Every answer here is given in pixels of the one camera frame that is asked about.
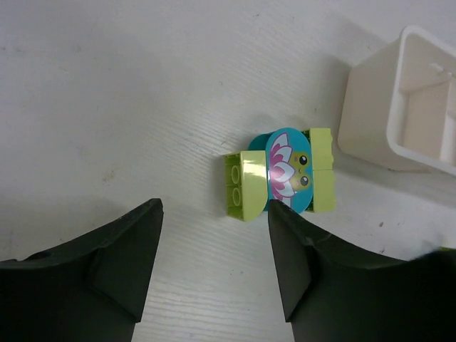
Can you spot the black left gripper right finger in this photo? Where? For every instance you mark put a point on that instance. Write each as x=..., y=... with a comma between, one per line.
x=332, y=290

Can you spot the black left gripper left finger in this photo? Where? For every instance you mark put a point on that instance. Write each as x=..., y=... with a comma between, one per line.
x=92, y=288

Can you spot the teal frog lego brick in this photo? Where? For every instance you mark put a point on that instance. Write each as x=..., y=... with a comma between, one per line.
x=288, y=166

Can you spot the lime green curved lego brick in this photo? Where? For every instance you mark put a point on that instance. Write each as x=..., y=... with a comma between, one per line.
x=246, y=184

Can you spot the white divided plastic tray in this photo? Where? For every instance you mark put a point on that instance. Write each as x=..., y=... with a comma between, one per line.
x=399, y=107

